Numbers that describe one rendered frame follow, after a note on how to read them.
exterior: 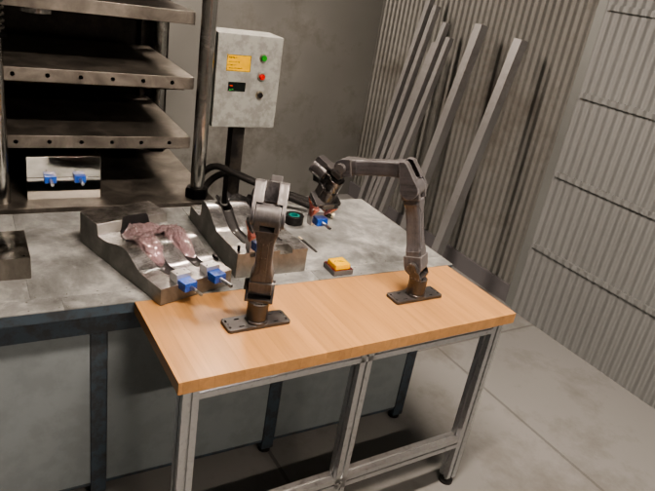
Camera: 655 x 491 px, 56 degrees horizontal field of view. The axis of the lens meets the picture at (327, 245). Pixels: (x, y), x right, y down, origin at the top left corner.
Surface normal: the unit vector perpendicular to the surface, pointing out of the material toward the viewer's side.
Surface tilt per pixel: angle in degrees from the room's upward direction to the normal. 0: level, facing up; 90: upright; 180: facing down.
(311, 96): 90
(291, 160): 90
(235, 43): 90
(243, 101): 90
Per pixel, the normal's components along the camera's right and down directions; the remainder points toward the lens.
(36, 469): 0.47, 0.43
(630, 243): -0.85, 0.09
